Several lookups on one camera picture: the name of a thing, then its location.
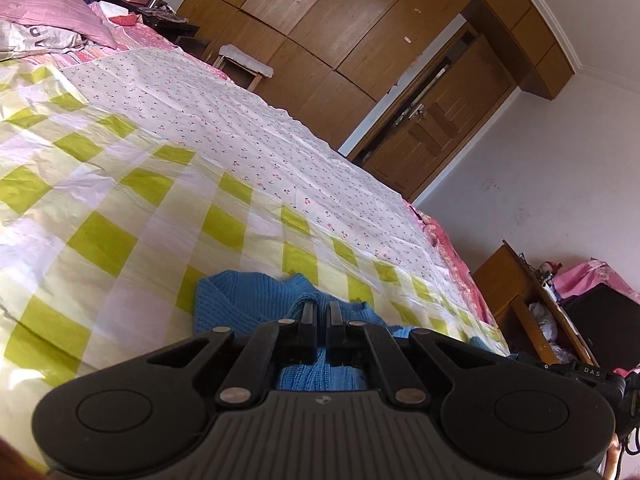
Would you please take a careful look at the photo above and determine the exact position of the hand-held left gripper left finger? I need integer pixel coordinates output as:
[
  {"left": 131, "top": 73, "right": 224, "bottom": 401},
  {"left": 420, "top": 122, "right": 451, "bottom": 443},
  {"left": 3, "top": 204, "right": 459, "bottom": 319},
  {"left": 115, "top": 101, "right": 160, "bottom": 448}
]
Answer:
[{"left": 147, "top": 300, "right": 319, "bottom": 408}]

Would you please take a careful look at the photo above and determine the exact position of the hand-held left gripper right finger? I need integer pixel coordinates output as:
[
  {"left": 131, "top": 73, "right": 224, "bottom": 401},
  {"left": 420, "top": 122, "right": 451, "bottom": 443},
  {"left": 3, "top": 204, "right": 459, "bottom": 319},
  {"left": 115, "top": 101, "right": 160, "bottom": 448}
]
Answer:
[{"left": 326, "top": 300, "right": 493, "bottom": 407}]

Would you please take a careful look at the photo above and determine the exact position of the blue striped knit sweater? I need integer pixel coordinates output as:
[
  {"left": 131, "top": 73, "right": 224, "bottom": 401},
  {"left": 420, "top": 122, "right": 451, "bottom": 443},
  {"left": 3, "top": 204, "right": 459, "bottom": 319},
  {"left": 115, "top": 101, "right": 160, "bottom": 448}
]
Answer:
[{"left": 194, "top": 270, "right": 502, "bottom": 393}]

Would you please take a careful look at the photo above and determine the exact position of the black television set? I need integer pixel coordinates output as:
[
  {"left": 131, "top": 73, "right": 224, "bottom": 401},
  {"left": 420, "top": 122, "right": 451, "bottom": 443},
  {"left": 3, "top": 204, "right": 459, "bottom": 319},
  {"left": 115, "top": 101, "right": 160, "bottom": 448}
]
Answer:
[{"left": 562, "top": 285, "right": 640, "bottom": 374}]

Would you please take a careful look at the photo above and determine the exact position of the white crumpled cloth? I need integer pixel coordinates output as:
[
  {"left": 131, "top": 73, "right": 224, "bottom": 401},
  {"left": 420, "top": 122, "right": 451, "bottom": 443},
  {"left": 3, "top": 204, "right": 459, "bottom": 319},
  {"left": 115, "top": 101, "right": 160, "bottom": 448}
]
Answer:
[{"left": 527, "top": 300, "right": 559, "bottom": 344}]

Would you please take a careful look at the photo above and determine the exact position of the pink cloth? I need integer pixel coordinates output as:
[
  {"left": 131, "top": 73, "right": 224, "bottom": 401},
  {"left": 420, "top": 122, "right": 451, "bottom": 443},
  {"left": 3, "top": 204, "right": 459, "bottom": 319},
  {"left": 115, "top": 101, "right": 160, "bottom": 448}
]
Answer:
[{"left": 552, "top": 258, "right": 640, "bottom": 307}]

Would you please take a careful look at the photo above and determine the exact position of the wooden desk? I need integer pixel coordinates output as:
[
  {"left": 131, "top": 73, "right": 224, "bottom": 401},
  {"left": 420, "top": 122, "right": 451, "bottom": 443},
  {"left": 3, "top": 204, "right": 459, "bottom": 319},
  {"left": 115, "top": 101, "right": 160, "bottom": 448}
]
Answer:
[{"left": 472, "top": 240, "right": 601, "bottom": 369}]

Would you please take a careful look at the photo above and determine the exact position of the white floral bedsheet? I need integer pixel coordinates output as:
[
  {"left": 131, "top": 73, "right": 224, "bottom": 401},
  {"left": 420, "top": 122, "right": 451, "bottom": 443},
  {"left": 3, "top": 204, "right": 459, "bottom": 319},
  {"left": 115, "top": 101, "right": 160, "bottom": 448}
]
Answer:
[{"left": 60, "top": 47, "right": 496, "bottom": 332}]

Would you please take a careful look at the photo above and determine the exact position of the wooden door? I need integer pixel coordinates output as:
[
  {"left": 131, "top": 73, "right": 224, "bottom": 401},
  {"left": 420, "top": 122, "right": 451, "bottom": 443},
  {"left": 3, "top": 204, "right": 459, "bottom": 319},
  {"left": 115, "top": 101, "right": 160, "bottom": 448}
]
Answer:
[{"left": 359, "top": 35, "right": 516, "bottom": 202}]

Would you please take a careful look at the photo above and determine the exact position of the stool with white cloth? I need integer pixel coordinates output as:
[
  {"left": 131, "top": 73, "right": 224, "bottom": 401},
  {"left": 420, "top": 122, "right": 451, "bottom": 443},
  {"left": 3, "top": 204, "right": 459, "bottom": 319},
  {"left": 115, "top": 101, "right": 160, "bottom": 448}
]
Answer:
[{"left": 215, "top": 44, "right": 275, "bottom": 92}]

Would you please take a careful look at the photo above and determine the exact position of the wooden wardrobe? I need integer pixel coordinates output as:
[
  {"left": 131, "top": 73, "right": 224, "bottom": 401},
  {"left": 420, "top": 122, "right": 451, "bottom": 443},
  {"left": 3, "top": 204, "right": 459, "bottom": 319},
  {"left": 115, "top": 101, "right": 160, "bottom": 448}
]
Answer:
[{"left": 177, "top": 0, "right": 574, "bottom": 147}]

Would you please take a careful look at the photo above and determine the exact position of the dark wooden nightstand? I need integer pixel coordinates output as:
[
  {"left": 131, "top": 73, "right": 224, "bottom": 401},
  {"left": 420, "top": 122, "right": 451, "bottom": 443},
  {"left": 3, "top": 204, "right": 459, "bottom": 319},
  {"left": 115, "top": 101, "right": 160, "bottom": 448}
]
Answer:
[{"left": 135, "top": 7, "right": 211, "bottom": 59}]

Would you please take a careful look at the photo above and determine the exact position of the white printed pillow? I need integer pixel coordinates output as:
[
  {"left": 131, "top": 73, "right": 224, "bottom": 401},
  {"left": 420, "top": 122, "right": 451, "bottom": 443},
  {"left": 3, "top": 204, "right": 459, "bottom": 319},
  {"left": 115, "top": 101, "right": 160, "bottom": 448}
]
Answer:
[{"left": 0, "top": 20, "right": 89, "bottom": 59}]

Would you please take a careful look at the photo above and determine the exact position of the pink pillow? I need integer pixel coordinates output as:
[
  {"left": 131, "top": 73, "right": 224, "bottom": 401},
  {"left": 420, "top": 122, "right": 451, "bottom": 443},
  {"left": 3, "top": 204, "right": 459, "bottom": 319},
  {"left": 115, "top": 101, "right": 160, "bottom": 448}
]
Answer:
[{"left": 0, "top": 0, "right": 122, "bottom": 52}]

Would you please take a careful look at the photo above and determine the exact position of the metal door handle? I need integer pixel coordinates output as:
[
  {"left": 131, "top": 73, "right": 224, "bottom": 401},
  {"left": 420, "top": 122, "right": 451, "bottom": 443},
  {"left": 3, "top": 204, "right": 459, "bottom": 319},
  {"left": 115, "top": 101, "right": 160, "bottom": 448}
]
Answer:
[{"left": 392, "top": 102, "right": 427, "bottom": 127}]

